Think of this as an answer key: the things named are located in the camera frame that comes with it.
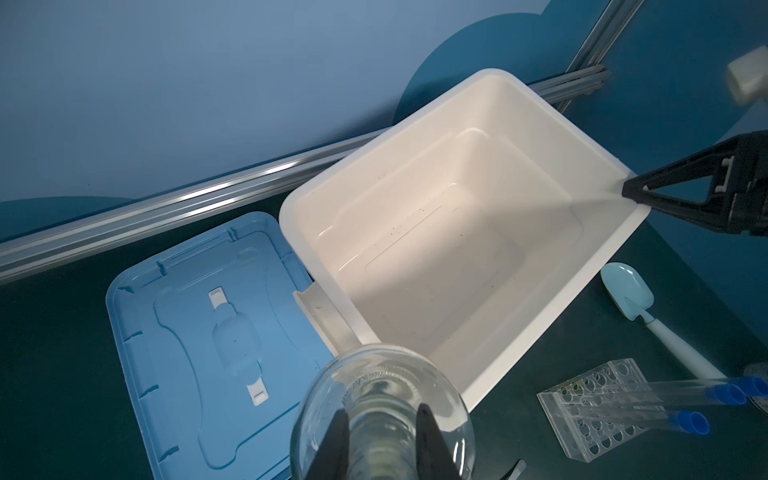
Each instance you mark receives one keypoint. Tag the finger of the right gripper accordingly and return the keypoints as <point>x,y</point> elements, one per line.
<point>697,189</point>

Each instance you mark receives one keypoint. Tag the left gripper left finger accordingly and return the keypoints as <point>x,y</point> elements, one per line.
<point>332,458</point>

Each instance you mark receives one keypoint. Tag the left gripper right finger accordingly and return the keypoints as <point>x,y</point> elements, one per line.
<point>433,458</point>

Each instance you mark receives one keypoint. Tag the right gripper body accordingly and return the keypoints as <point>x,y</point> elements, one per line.
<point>745,190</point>

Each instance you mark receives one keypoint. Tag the clear test tube rack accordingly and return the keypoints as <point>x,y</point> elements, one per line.
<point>587,427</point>

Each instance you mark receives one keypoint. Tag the test tube blue cap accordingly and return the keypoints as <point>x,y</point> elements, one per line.
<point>690,422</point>
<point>672,394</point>
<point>743,383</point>

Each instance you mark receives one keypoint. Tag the white plastic storage bin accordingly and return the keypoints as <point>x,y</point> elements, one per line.
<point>464,231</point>

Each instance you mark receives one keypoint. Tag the light blue plastic scoop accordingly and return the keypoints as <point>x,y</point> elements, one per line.
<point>633,297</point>

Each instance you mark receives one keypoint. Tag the light blue bin lid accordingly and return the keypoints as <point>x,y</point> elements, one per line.
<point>216,353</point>

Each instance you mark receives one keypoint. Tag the clear glass petri dish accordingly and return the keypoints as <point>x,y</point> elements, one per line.
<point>757,373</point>

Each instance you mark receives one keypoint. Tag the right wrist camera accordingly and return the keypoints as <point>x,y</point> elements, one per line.
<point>746,77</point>

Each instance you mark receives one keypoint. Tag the aluminium frame rail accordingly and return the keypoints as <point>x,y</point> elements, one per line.
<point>94,234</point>

